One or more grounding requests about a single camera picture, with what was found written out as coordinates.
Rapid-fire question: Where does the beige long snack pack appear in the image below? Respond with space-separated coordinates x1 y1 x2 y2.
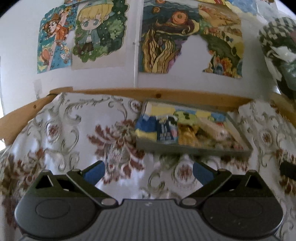
197 117 229 142

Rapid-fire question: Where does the golden yellow snack bag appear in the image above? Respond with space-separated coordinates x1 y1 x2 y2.
178 124 199 147

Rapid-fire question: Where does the dark blue snack packet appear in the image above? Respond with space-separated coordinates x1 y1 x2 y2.
157 115 178 144

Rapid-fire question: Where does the floral white bed cover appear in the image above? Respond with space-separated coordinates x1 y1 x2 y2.
1 93 295 240

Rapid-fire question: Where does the grey tray with painted bottom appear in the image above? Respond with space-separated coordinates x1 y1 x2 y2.
135 99 252 158

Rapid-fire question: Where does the bagged checkered bedding bundle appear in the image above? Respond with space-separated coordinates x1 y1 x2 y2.
258 16 295 100

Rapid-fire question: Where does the blond chibi boy poster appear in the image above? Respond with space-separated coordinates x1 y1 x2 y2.
72 1 129 70

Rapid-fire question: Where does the orange-haired girl poster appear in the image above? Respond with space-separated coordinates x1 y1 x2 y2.
37 4 78 74

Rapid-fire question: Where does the torn landscape painting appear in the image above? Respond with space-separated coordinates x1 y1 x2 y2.
198 3 244 79

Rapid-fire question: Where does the blue pixel poster top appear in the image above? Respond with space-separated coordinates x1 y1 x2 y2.
225 0 278 16

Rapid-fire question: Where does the swirly starry night painting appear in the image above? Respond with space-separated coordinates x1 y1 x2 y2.
138 1 200 74

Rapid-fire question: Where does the white wall pipe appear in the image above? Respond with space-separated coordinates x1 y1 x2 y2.
133 1 144 88

